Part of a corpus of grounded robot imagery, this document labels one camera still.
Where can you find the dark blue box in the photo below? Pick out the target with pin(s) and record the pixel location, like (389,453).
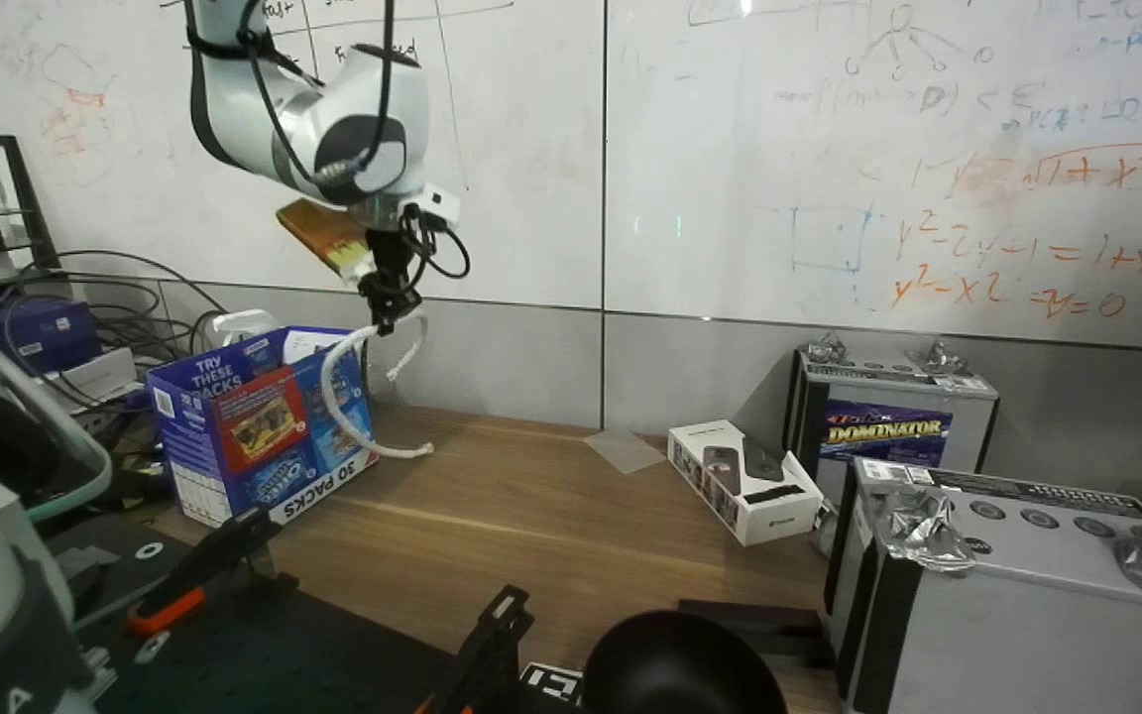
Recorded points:
(28,336)

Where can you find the blue snack cardboard box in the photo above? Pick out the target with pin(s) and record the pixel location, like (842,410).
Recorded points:
(249,438)

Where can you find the white rounded object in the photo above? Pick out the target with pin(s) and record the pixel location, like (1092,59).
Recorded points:
(241,327)

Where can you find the black white marker tag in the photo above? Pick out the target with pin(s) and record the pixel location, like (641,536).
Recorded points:
(554,685)

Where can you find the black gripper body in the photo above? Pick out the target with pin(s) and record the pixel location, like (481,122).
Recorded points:
(389,265)

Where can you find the white cardboard box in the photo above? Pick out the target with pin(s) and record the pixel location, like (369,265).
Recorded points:
(87,376)

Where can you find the clear plastic sheet patch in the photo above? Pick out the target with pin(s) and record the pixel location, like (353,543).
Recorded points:
(624,453)

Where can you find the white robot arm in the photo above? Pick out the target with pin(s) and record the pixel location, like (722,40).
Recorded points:
(266,122)

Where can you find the black picture frame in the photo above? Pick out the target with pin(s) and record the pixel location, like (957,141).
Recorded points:
(24,201)

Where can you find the grey battery blue label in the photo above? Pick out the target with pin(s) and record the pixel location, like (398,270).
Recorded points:
(888,432)

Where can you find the black bowl pan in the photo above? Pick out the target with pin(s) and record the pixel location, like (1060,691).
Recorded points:
(685,668)

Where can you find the large grey metal case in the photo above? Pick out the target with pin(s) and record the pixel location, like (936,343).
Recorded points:
(1034,635)

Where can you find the grey container teal rim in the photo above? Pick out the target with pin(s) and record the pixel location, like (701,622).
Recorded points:
(48,410)

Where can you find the black table mat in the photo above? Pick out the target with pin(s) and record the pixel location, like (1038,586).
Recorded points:
(280,660)

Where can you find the whiteboard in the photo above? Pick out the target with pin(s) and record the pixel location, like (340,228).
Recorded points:
(731,172)

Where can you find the small open white box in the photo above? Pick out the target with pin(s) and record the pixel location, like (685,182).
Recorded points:
(763,517)

